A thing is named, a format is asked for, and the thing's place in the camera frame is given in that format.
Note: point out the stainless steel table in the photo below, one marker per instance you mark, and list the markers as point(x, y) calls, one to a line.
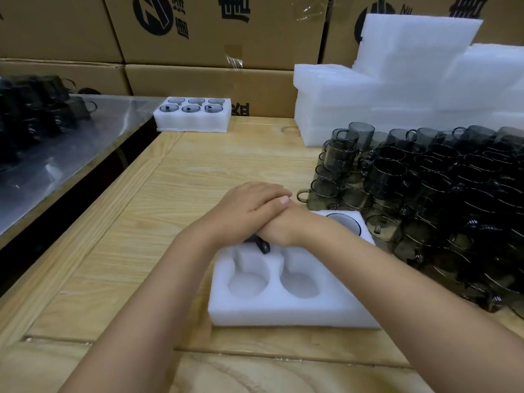
point(90, 147)

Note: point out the person's left forearm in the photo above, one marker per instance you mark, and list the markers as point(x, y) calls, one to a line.
point(143, 323)

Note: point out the pile of smoky glass mugs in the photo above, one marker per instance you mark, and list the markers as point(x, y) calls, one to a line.
point(458, 192)

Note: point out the dark mugs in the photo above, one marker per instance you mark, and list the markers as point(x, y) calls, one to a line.
point(32, 118)

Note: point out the person's left hand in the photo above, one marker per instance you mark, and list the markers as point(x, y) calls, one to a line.
point(241, 216)

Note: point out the smoky grey glass cup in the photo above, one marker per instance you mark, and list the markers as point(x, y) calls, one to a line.
point(196, 101)
point(190, 108)
point(216, 101)
point(168, 108)
point(175, 100)
point(213, 108)
point(262, 245)
point(348, 223)

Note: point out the black round object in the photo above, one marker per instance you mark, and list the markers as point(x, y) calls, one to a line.
point(89, 91)

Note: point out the white grooved foam tray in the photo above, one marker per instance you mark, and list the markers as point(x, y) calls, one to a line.
point(192, 123)
point(286, 315)

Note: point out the person's right hand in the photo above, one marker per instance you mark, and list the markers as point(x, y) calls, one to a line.
point(294, 229)

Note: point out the stack of white foam trays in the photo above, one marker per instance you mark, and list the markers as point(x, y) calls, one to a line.
point(409, 77)

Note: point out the person's right forearm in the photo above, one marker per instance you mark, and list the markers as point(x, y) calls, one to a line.
point(409, 306)

